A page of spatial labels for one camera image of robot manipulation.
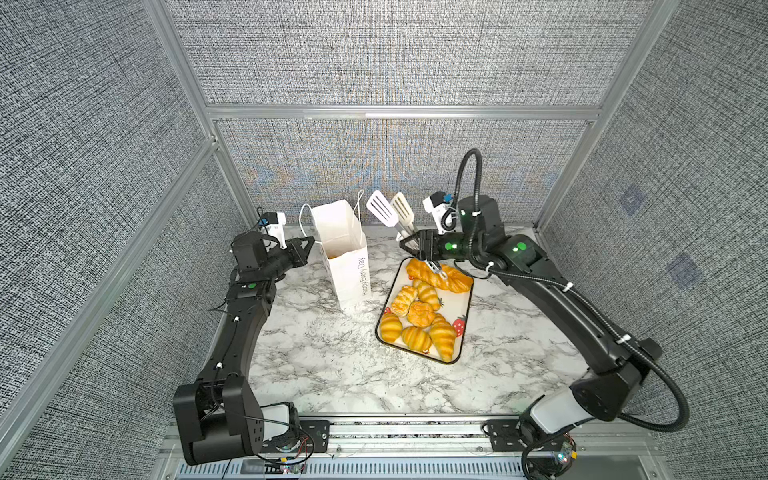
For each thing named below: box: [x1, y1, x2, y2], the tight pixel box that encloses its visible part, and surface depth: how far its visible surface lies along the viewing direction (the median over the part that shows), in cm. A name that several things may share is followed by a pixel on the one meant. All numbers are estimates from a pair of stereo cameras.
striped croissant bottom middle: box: [401, 326, 432, 352], surface depth 87 cm
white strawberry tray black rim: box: [375, 257, 475, 364], surface depth 94 cm
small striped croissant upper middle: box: [417, 286, 441, 311], surface depth 99 cm
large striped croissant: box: [429, 313, 457, 363], surface depth 88 cm
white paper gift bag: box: [299, 190, 372, 310], surface depth 91 cm
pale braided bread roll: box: [391, 285, 418, 317], surface depth 96 cm
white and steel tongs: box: [366, 190, 449, 281], surface depth 69 cm
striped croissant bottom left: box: [380, 312, 403, 343], surface depth 91 cm
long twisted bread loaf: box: [406, 258, 473, 293], surface depth 101 cm
